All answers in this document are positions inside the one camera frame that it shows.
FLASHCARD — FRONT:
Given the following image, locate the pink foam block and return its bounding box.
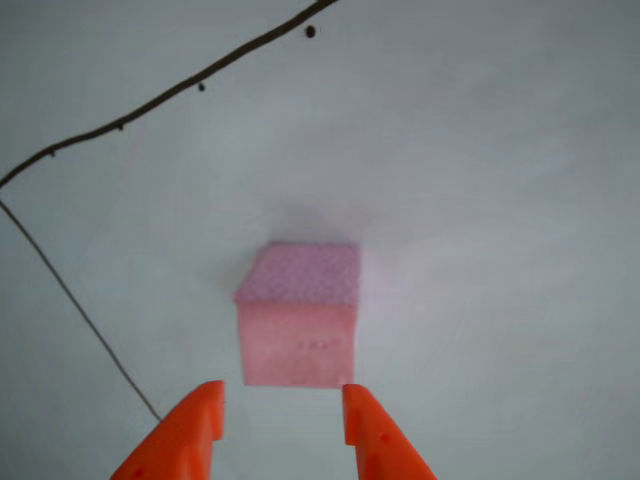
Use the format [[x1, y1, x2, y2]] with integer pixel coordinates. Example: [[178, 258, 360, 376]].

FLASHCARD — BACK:
[[233, 242, 362, 389]]

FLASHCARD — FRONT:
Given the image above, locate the white paper sheet with lines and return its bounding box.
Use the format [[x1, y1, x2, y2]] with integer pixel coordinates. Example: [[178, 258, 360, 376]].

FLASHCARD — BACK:
[[0, 0, 640, 480]]

